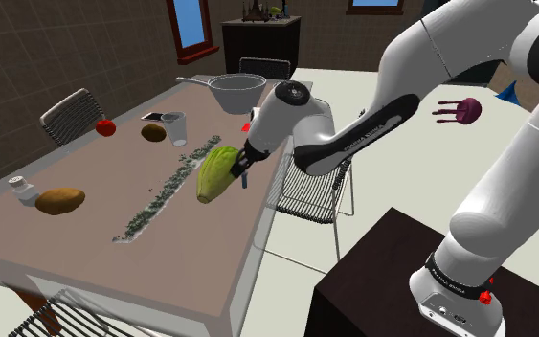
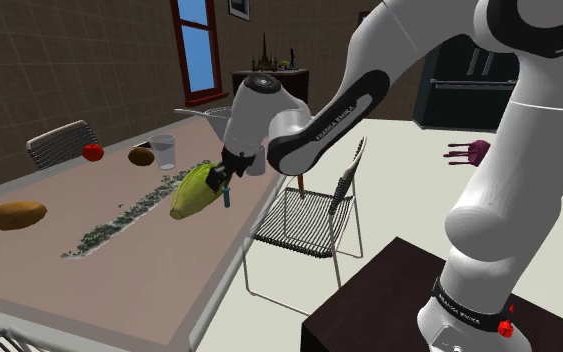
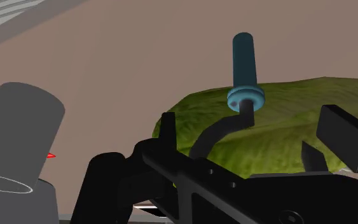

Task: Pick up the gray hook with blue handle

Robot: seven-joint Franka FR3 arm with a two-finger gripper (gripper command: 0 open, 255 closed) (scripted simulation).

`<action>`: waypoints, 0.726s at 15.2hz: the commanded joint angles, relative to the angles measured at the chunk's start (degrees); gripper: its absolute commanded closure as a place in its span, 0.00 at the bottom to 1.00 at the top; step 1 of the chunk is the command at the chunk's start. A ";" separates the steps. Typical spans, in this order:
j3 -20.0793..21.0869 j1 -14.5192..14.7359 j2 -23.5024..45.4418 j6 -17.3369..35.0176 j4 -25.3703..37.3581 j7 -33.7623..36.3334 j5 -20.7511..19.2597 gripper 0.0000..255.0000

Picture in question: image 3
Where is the green rounded lump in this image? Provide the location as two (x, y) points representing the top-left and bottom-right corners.
(151, 76), (358, 179)

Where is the blue-handled tool with black stem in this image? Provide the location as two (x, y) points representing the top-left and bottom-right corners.
(188, 32), (266, 160)

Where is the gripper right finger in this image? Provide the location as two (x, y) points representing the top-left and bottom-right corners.
(300, 104), (358, 224)

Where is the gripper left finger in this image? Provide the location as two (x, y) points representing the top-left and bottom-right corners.
(69, 111), (254, 224)

